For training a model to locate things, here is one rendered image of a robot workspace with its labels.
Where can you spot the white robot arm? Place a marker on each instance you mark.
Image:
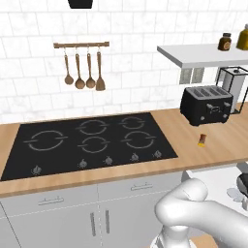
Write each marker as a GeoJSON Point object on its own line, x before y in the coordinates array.
{"type": "Point", "coordinates": [193, 210]}

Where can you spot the grey drawer front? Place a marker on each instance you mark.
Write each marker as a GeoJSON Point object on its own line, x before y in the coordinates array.
{"type": "Point", "coordinates": [122, 189]}
{"type": "Point", "coordinates": [25, 201]}

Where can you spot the open white drawer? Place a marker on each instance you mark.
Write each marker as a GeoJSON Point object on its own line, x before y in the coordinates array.
{"type": "Point", "coordinates": [210, 184]}

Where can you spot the black hob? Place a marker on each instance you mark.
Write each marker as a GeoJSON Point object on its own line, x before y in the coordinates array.
{"type": "Point", "coordinates": [93, 142]}

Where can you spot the wooden spatula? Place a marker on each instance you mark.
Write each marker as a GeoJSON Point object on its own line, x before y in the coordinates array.
{"type": "Point", "coordinates": [100, 84]}

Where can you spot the large wooden spoon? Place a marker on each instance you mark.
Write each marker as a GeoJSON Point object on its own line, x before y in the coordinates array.
{"type": "Point", "coordinates": [90, 82]}
{"type": "Point", "coordinates": [79, 83]}

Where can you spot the small wooden spoon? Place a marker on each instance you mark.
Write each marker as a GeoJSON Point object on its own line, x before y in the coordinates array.
{"type": "Point", "coordinates": [68, 79]}

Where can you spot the small brown yellow bottle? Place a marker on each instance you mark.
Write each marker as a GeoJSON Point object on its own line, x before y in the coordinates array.
{"type": "Point", "coordinates": [202, 140]}

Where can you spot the black toaster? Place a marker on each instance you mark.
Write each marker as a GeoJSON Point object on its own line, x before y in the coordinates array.
{"type": "Point", "coordinates": [205, 105]}

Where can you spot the grey cupboard door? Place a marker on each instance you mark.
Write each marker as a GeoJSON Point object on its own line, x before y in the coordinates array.
{"type": "Point", "coordinates": [4, 229]}
{"type": "Point", "coordinates": [129, 219]}
{"type": "Point", "coordinates": [55, 229]}

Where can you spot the grey hob knob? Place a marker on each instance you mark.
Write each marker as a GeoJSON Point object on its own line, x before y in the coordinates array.
{"type": "Point", "coordinates": [36, 170]}

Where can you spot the black range hood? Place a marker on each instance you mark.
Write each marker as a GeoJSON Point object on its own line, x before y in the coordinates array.
{"type": "Point", "coordinates": [80, 3]}

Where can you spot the brown jar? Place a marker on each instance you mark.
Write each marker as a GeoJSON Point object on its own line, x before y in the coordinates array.
{"type": "Point", "coordinates": [224, 42]}

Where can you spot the grey wall socket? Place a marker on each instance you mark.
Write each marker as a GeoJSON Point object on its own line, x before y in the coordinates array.
{"type": "Point", "coordinates": [185, 75]}
{"type": "Point", "coordinates": [197, 74]}

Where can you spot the wooden utensil rail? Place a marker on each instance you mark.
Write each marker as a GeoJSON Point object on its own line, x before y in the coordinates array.
{"type": "Point", "coordinates": [80, 45]}

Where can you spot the white wall shelf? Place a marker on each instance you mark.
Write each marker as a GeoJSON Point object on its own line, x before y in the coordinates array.
{"type": "Point", "coordinates": [200, 54]}

